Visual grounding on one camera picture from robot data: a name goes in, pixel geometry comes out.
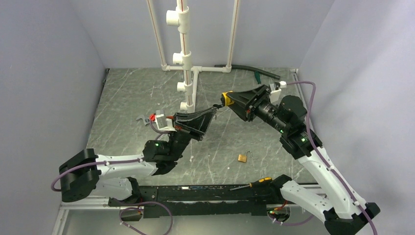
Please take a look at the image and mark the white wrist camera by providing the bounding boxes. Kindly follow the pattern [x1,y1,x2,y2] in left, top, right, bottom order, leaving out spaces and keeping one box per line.
[149,110,175,132]
[269,81,287,105]

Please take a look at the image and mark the red handled adjustable wrench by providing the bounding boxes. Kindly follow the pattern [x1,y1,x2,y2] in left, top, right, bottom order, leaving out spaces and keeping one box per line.
[136,115,151,126]

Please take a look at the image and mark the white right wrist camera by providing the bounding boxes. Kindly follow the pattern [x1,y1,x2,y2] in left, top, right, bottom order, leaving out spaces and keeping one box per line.
[269,81,287,105]

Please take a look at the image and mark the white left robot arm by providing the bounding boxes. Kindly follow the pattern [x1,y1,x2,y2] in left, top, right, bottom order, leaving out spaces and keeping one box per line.
[51,107,217,206]

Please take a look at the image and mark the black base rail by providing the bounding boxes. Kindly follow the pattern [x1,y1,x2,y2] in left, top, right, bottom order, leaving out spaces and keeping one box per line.
[108,179,291,218]

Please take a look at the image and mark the white PVC pipe frame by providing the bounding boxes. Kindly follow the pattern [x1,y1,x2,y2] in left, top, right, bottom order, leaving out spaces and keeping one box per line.
[147,0,240,113]

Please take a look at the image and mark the yellow black screwdriver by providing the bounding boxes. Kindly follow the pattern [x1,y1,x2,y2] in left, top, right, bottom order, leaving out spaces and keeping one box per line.
[230,177,273,191]

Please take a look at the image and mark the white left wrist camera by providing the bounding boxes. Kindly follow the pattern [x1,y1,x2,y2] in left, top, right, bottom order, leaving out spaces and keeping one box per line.
[149,110,175,132]

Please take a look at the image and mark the green handled screwdriver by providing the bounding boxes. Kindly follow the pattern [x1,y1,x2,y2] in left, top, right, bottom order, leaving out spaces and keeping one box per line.
[254,71,262,84]

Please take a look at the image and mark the brass padlock open shackle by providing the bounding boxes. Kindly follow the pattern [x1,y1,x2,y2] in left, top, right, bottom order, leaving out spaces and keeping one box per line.
[237,151,253,163]

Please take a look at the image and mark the yellow black padlock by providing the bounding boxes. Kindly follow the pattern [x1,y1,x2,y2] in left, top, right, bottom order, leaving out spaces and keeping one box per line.
[221,91,235,107]

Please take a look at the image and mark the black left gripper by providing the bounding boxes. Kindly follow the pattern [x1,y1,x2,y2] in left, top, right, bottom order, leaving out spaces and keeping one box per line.
[167,108,217,162]

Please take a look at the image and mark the black rubber hose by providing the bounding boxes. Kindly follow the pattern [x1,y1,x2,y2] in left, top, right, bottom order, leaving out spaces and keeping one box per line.
[214,64,281,80]

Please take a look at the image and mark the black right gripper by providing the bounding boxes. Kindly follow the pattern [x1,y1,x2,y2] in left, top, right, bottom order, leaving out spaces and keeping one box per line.
[226,84,289,134]

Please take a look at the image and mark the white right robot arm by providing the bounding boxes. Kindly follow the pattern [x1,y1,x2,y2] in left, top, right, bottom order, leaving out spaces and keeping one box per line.
[221,85,380,235]

